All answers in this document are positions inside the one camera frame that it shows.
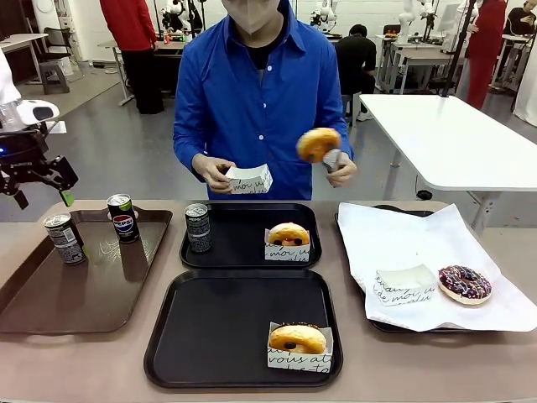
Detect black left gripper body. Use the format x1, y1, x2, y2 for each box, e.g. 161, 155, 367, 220
0, 129, 50, 182

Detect black Pepsi can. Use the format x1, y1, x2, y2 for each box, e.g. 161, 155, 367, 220
107, 193, 140, 244
44, 212, 88, 266
185, 202, 212, 254

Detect white script-printed paper box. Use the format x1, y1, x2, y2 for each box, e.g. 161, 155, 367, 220
267, 321, 335, 374
374, 264, 438, 307
263, 228, 312, 263
224, 164, 274, 196

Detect golden brown donut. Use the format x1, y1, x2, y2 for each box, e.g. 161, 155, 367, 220
296, 127, 341, 164

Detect silver metal tongs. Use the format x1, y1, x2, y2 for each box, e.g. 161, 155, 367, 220
321, 149, 343, 174

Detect person's right forearm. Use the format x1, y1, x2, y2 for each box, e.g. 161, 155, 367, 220
173, 133, 209, 177

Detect person's left forearm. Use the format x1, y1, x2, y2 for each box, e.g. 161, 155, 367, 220
335, 121, 356, 163

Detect person's right hand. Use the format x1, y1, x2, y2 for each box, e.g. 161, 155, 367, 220
191, 153, 237, 195

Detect person's left hand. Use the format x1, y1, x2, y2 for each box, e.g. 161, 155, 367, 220
325, 151, 357, 189

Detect grey step stool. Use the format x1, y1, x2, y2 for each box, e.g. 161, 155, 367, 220
39, 61, 71, 96

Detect black office chair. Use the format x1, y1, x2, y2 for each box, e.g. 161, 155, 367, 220
41, 27, 77, 64

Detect brown plastic tray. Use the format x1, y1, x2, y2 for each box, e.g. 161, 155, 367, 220
0, 208, 174, 336

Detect person in red top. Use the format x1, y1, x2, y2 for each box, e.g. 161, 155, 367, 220
99, 0, 165, 115

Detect white humanoid robot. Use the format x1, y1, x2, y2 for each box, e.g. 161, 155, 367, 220
161, 0, 189, 35
309, 0, 341, 34

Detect person in blue shirt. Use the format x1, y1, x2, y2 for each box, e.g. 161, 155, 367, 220
173, 0, 356, 202

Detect beige face mask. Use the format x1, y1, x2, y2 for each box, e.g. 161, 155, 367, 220
221, 0, 282, 35

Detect white stool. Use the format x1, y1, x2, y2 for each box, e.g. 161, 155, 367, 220
341, 92, 364, 127

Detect seated person in black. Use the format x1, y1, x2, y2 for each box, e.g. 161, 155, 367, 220
335, 24, 378, 123

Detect white paper sheet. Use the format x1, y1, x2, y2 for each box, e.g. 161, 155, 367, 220
337, 201, 537, 332

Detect grey workbench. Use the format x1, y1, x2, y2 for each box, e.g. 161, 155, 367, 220
375, 33, 467, 96

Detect white table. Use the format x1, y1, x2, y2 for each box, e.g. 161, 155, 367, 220
358, 92, 537, 236

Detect chocolate sprinkle donut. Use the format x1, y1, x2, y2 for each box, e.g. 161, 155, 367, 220
438, 264, 493, 306

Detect black stand pole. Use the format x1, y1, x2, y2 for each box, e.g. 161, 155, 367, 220
438, 0, 477, 98

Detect person in red dress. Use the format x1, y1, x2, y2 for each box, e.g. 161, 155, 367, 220
455, 0, 508, 109

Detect white fabric cover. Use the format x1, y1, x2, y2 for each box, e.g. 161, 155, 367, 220
514, 41, 537, 127

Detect person in black jacket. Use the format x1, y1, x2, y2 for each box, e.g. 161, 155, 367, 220
503, 6, 537, 38

